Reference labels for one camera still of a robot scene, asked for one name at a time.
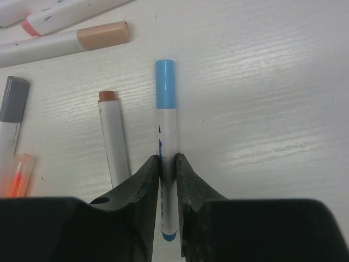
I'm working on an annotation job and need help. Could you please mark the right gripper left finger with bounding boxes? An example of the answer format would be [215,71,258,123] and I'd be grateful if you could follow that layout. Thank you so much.
[1,156,160,261]

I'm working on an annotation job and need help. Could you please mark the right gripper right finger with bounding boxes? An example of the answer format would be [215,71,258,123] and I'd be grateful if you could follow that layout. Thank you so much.
[176,153,344,261]

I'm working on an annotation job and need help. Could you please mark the light blue cap marker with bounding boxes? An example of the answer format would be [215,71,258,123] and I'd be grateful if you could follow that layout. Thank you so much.
[155,59,179,242]

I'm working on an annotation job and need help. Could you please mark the brown cap marker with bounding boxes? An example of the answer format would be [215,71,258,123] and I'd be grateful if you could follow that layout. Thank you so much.
[98,91,131,188]

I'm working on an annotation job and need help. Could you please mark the orange clear cap marker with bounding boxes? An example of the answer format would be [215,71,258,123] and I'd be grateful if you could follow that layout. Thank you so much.
[1,153,35,198]

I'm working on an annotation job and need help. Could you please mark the grey cap marker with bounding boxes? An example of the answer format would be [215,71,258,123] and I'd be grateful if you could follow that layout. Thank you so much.
[1,76,30,171]

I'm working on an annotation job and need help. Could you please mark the beige cap marker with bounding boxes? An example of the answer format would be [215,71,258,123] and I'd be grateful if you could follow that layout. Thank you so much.
[1,21,130,68]

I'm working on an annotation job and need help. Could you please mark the pink cap marker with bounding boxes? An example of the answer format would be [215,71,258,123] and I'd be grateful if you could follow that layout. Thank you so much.
[21,0,128,37]

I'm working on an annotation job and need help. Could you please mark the green cap marker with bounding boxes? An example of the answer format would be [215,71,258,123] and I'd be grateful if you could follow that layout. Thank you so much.
[1,1,57,27]

